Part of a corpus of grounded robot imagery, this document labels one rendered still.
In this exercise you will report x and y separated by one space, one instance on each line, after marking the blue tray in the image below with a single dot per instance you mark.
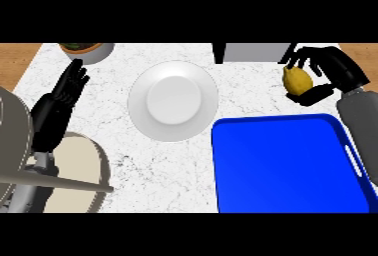
285 163

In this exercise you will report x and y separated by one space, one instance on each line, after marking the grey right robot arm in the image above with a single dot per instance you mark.
361 120

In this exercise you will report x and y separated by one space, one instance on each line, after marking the yellow lemon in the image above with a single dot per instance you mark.
296 80

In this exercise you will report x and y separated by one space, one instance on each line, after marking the beige bowl with grey rim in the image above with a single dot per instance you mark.
78 156

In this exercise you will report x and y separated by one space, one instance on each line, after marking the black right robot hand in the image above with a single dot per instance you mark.
341 68

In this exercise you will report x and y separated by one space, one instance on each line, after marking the white plate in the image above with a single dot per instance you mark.
172 100

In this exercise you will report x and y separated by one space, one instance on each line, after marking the white plant pot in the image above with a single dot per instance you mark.
93 53

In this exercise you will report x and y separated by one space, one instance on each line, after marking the grey box appliance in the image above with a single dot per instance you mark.
252 51

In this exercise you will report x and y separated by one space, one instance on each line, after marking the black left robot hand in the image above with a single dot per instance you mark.
51 113

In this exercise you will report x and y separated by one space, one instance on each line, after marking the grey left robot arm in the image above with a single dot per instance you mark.
42 160

